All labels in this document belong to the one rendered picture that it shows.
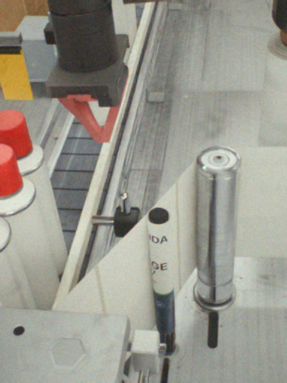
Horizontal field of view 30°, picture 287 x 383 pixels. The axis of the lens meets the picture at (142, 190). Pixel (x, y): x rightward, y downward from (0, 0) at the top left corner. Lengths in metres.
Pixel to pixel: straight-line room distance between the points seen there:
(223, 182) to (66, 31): 0.19
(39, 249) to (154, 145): 0.40
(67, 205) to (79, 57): 0.26
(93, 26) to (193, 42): 0.68
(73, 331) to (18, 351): 0.03
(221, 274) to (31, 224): 0.19
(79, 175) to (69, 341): 0.52
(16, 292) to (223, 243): 0.19
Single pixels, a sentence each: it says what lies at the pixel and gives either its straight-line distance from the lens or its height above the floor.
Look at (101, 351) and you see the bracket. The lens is 0.25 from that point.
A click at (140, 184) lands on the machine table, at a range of 0.80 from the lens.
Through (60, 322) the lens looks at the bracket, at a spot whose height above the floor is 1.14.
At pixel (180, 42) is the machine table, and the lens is 1.18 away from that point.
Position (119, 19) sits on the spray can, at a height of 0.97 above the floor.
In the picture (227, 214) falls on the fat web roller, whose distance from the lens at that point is 0.49.
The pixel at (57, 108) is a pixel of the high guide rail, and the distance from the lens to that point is 0.75.
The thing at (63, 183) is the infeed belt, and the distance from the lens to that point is 0.75.
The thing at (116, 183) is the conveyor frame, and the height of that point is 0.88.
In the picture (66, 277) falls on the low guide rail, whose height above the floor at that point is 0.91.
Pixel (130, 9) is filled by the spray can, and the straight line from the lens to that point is 1.00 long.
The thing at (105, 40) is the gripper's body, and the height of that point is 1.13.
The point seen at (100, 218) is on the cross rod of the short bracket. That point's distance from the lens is 0.64.
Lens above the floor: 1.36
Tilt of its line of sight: 42 degrees down
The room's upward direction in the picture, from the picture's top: 5 degrees counter-clockwise
